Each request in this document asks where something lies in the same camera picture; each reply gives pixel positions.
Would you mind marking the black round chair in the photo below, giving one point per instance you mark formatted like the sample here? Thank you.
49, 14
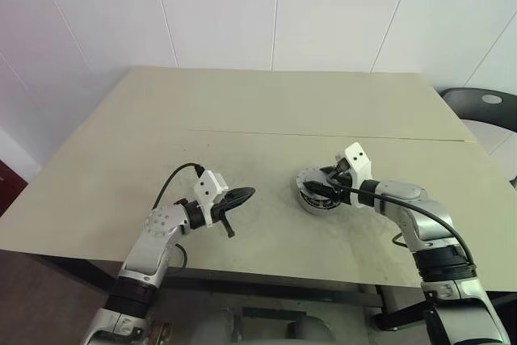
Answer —
460, 100

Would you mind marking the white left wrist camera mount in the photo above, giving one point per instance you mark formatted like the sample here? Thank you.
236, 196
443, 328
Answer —
206, 189

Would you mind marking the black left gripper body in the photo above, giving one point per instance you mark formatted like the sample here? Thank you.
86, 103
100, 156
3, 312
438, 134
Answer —
222, 211

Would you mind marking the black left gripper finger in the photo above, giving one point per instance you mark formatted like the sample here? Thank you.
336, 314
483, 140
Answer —
238, 202
242, 192

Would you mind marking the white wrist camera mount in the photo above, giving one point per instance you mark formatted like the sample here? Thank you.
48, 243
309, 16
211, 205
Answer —
206, 189
356, 159

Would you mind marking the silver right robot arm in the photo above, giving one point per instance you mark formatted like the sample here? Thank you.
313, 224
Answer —
406, 190

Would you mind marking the black crossbar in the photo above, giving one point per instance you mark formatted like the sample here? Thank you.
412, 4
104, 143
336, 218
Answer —
274, 313

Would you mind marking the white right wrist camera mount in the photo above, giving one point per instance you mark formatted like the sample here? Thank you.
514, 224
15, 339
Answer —
356, 159

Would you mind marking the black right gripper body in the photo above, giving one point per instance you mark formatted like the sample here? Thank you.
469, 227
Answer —
341, 179

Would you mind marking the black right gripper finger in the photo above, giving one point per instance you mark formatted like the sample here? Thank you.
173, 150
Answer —
328, 169
321, 188

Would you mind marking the dark red cabinet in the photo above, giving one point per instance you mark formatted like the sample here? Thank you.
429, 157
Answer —
10, 187

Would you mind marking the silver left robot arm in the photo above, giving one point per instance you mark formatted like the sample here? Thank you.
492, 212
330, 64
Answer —
153, 248

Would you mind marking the black table frame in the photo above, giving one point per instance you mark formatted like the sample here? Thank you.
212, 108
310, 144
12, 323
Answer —
262, 286

